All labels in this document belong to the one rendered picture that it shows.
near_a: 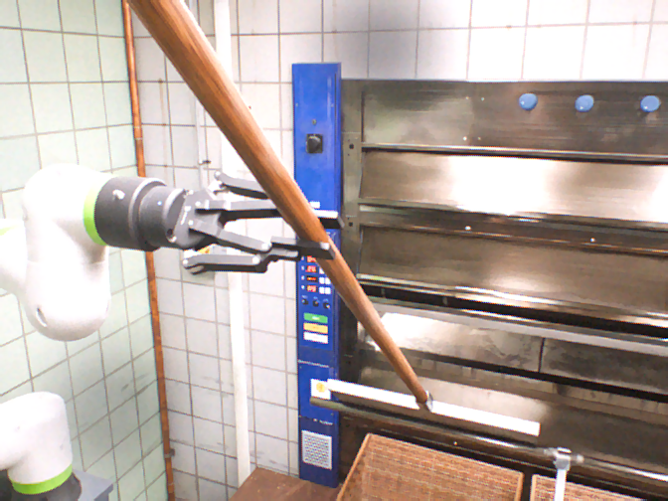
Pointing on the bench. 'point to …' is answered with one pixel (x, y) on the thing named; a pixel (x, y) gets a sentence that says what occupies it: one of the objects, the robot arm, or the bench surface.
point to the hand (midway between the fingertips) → (308, 233)
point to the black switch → (314, 142)
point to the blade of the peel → (509, 427)
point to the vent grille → (316, 449)
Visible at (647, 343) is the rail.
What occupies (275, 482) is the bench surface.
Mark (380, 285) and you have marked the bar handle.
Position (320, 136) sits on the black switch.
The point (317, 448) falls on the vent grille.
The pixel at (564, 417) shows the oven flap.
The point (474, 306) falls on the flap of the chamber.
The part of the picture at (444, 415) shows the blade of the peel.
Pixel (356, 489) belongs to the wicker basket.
